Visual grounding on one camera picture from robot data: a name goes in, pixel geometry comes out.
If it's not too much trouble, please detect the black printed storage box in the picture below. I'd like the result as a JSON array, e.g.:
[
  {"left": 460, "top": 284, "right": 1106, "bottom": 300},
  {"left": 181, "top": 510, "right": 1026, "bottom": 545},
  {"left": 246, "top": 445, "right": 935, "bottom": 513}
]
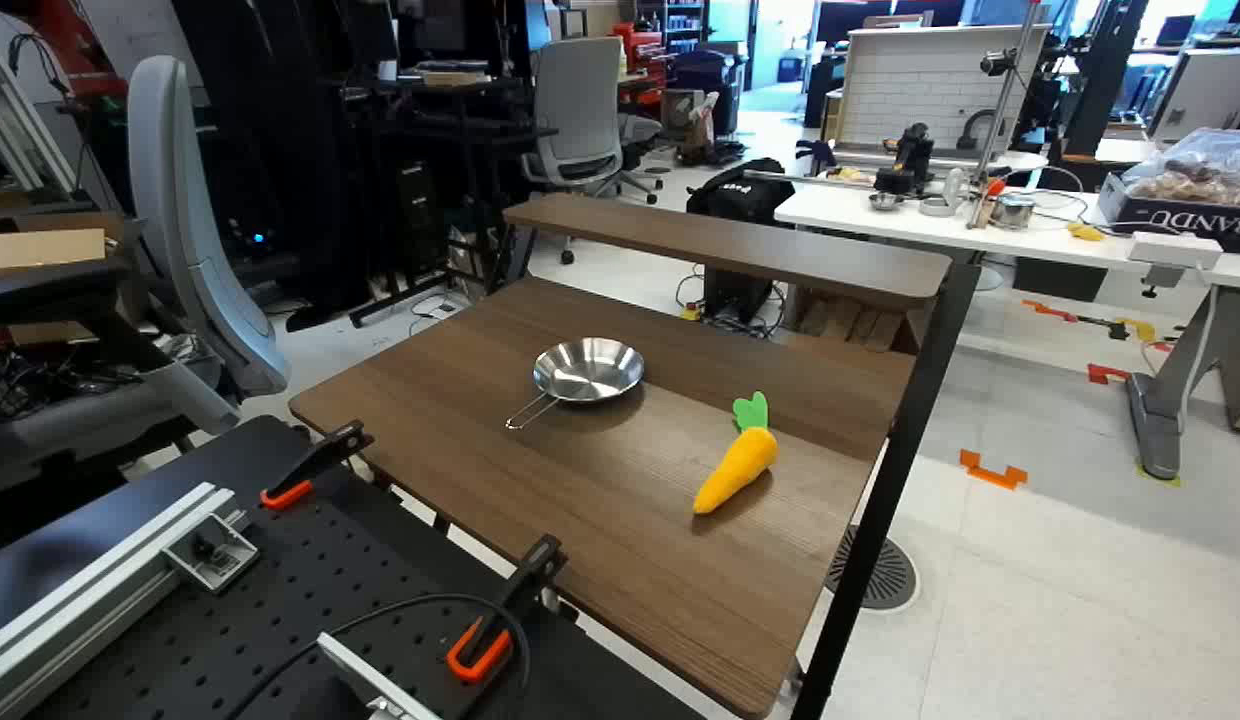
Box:
[{"left": 1096, "top": 129, "right": 1240, "bottom": 257}]

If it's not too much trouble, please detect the black perforated breadboard plate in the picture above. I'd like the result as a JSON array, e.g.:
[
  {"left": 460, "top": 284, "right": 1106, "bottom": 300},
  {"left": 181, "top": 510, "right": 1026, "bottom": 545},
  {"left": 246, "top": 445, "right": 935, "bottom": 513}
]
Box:
[{"left": 0, "top": 414, "right": 703, "bottom": 720}]

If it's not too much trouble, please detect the orange carrot plush toy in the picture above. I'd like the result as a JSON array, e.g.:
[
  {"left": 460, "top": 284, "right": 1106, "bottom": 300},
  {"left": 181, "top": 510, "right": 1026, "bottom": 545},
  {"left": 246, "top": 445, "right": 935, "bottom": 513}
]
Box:
[{"left": 689, "top": 388, "right": 785, "bottom": 522}]

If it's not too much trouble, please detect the black backpack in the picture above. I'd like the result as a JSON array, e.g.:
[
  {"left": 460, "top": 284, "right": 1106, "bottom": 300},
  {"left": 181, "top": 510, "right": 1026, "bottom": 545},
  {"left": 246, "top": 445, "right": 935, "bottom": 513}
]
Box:
[{"left": 682, "top": 155, "right": 801, "bottom": 323}]

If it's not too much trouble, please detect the short aluminium extrusion rail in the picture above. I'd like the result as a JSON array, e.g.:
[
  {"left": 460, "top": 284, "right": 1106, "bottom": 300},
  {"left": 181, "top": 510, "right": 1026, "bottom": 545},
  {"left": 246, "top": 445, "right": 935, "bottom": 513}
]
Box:
[{"left": 311, "top": 629, "right": 443, "bottom": 720}]

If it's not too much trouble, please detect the camera on thin stand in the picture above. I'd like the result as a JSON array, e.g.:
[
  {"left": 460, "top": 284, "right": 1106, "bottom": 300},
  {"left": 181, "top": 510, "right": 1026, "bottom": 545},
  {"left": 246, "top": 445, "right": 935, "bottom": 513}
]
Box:
[{"left": 967, "top": 43, "right": 1038, "bottom": 227}]

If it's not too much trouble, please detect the small steel frying pan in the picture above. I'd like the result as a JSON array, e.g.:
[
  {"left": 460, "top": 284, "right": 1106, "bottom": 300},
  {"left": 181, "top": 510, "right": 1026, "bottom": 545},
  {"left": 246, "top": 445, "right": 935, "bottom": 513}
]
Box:
[{"left": 498, "top": 334, "right": 648, "bottom": 438}]

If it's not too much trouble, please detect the grey high-back chair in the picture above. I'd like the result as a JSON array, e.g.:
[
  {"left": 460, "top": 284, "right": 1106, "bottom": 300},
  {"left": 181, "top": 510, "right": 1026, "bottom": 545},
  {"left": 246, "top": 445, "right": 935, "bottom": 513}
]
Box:
[{"left": 120, "top": 54, "right": 291, "bottom": 400}]

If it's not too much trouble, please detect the white mesh office chair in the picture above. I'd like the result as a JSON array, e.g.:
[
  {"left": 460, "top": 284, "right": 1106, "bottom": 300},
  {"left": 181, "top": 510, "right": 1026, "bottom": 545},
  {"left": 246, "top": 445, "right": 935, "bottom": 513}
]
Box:
[{"left": 514, "top": 32, "right": 666, "bottom": 207}]

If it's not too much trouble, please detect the black orange bar clamp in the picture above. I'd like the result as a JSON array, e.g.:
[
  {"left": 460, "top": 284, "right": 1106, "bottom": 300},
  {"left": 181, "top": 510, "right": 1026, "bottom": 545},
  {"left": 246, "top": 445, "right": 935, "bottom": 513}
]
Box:
[
  {"left": 255, "top": 421, "right": 375, "bottom": 515},
  {"left": 440, "top": 533, "right": 572, "bottom": 688}
]

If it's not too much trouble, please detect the thin black looped cable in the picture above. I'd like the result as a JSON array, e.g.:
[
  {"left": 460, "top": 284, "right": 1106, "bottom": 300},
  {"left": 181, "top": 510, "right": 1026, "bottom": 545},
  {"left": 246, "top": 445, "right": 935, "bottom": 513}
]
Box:
[{"left": 223, "top": 592, "right": 537, "bottom": 720}]

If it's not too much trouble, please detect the white board panel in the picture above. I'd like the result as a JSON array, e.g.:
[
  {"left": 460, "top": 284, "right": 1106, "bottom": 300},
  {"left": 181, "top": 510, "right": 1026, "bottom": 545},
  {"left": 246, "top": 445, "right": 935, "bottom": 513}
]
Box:
[{"left": 833, "top": 20, "right": 1053, "bottom": 173}]

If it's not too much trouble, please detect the black metal table leg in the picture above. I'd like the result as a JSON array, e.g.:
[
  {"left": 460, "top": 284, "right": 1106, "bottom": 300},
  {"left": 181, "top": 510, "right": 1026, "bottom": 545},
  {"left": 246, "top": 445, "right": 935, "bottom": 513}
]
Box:
[{"left": 790, "top": 254, "right": 984, "bottom": 720}]

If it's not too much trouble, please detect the raised wooden shelf board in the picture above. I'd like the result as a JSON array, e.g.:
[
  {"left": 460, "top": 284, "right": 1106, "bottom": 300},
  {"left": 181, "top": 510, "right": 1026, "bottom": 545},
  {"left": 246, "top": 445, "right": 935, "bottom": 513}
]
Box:
[{"left": 498, "top": 189, "right": 955, "bottom": 312}]

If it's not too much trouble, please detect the white workbench desk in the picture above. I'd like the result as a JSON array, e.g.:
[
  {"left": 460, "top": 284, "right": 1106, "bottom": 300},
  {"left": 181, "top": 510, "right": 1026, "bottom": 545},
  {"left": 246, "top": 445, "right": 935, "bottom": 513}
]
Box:
[{"left": 773, "top": 165, "right": 1240, "bottom": 483}]

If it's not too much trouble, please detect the grey tilted monitor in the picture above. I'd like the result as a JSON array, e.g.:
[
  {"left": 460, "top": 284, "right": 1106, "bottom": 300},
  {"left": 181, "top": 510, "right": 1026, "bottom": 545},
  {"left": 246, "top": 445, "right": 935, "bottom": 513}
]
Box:
[{"left": 1148, "top": 43, "right": 1240, "bottom": 150}]

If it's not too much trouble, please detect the round floor drain grate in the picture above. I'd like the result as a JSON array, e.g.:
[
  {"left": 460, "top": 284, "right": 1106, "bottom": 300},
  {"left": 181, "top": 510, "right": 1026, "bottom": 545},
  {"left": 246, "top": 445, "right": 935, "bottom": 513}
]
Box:
[{"left": 856, "top": 537, "right": 925, "bottom": 615}]

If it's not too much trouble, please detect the small black desktop device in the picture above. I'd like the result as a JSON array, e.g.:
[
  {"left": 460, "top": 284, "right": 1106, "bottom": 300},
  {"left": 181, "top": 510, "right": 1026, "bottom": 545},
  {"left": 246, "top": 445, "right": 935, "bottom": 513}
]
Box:
[{"left": 872, "top": 122, "right": 940, "bottom": 203}]

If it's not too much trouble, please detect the long aluminium extrusion rail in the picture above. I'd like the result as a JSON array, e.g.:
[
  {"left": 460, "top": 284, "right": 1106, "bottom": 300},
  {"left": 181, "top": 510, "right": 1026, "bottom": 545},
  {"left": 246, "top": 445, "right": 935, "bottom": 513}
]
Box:
[{"left": 0, "top": 475, "right": 241, "bottom": 720}]

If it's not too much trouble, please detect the silver corner bracket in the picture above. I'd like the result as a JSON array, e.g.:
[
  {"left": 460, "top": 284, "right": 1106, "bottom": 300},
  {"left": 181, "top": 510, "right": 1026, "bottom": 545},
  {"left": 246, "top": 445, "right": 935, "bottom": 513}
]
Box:
[{"left": 163, "top": 513, "right": 263, "bottom": 596}]

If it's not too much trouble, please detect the flat cardboard box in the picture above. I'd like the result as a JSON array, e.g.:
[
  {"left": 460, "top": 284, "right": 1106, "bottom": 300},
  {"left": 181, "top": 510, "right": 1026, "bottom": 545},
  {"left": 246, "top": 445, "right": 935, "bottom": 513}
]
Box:
[{"left": 0, "top": 225, "right": 113, "bottom": 276}]

